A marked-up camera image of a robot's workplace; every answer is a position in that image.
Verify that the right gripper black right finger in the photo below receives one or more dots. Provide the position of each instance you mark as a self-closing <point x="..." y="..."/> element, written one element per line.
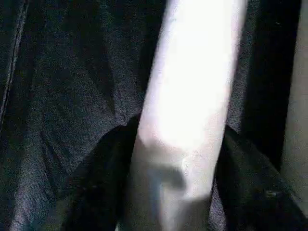
<point x="252" y="187"/>

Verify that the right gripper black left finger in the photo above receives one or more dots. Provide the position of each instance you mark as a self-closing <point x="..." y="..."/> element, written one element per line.
<point x="103" y="180"/>

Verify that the black plastic mat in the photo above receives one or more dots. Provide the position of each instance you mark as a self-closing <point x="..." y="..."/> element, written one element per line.
<point x="60" y="96"/>

